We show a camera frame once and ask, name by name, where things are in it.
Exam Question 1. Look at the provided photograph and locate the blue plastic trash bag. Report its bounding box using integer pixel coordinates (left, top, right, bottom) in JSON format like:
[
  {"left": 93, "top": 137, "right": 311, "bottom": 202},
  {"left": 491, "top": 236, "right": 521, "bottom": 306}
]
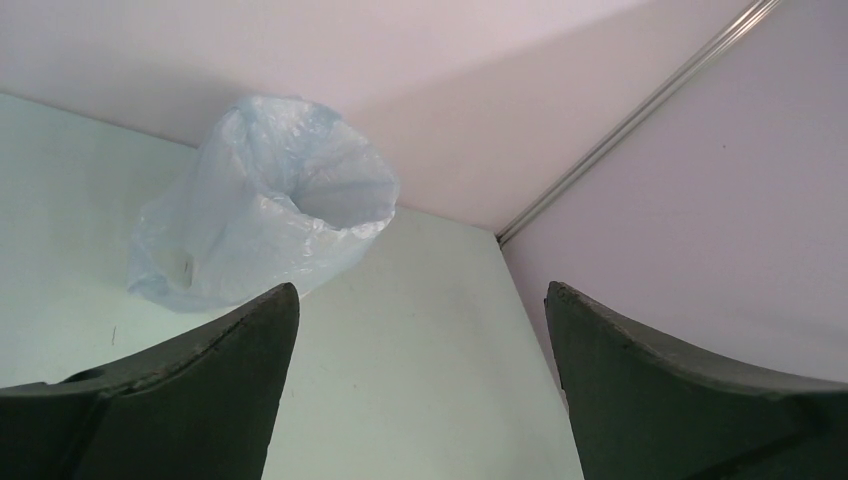
[{"left": 127, "top": 96, "right": 400, "bottom": 312}]

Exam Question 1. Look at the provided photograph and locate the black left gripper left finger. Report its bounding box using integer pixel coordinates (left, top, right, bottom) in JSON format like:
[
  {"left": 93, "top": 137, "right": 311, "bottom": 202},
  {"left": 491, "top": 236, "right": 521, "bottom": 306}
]
[{"left": 1, "top": 283, "right": 300, "bottom": 479}]

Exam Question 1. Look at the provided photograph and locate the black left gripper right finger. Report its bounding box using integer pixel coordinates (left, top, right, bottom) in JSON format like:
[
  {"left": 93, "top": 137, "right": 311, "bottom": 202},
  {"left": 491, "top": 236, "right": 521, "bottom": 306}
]
[{"left": 545, "top": 282, "right": 847, "bottom": 479}]

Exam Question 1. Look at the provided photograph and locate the aluminium right corner post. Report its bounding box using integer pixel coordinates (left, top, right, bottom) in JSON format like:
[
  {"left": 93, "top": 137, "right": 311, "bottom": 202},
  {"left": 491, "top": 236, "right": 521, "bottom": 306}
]
[{"left": 495, "top": 0, "right": 781, "bottom": 248}]

